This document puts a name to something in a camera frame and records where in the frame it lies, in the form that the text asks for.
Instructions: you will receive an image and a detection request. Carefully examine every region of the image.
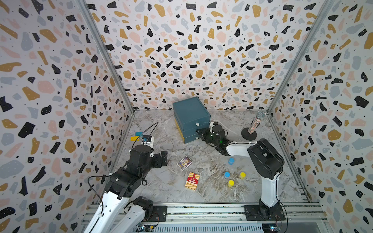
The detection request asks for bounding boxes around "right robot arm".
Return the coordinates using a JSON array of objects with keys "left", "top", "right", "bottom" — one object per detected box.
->
[{"left": 196, "top": 122, "right": 287, "bottom": 220}]

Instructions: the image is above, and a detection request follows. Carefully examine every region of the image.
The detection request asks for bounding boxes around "purple card pack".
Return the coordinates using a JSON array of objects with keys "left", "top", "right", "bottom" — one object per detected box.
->
[{"left": 177, "top": 156, "right": 193, "bottom": 171}]

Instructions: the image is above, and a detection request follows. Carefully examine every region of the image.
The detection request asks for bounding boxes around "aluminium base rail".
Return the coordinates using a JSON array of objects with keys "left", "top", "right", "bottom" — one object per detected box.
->
[{"left": 82, "top": 203, "right": 332, "bottom": 233}]

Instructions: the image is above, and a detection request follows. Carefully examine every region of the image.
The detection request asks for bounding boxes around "sprinkle-filled tube on black base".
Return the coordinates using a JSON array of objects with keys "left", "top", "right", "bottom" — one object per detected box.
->
[{"left": 241, "top": 110, "right": 267, "bottom": 141}]

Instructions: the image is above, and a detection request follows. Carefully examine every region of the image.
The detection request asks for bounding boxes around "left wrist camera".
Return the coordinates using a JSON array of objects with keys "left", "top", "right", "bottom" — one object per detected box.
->
[{"left": 141, "top": 135, "right": 153, "bottom": 149}]

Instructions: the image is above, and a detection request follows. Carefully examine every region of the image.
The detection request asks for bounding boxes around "yellow paint can left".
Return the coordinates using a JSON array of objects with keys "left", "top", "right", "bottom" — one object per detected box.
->
[{"left": 228, "top": 180, "right": 235, "bottom": 187}]

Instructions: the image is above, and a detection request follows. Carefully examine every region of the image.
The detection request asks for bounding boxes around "circuit board with wires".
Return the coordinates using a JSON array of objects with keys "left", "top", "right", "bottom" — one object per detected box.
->
[{"left": 135, "top": 223, "right": 157, "bottom": 233}]

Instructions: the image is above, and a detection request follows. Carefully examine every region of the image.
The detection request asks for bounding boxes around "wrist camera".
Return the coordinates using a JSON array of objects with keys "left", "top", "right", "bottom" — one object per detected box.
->
[
  {"left": 209, "top": 121, "right": 219, "bottom": 129},
  {"left": 141, "top": 135, "right": 153, "bottom": 149}
]

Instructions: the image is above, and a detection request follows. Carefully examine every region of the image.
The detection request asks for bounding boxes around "yellow paint can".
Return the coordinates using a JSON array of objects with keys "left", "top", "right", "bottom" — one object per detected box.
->
[
  {"left": 240, "top": 172, "right": 246, "bottom": 180},
  {"left": 228, "top": 180, "right": 235, "bottom": 187}
]

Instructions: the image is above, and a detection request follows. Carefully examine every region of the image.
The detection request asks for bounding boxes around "yellow paint can right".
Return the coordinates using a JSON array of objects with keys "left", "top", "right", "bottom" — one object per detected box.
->
[{"left": 240, "top": 172, "right": 246, "bottom": 180}]

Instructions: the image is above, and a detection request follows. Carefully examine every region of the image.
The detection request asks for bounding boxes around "yellow block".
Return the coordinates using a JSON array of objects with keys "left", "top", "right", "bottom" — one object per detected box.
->
[{"left": 130, "top": 136, "right": 140, "bottom": 142}]

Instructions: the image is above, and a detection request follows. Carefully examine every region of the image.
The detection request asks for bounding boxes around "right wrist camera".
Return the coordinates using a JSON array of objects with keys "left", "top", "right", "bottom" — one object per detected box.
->
[{"left": 209, "top": 121, "right": 219, "bottom": 129}]

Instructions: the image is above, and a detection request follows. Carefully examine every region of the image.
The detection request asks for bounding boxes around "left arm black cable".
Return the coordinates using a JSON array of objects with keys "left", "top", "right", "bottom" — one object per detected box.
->
[{"left": 87, "top": 174, "right": 111, "bottom": 217}]

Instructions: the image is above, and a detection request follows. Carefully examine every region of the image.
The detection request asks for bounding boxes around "red Texas Hold'em card box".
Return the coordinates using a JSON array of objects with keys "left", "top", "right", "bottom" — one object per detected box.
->
[{"left": 185, "top": 172, "right": 200, "bottom": 191}]

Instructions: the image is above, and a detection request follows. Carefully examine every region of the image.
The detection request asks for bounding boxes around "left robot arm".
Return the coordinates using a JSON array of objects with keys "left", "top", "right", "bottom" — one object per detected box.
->
[{"left": 85, "top": 144, "right": 168, "bottom": 233}]

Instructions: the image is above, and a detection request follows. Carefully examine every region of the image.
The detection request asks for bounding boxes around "teal drawer cabinet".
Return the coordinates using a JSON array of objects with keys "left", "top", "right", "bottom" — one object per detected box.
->
[{"left": 173, "top": 97, "right": 211, "bottom": 144}]

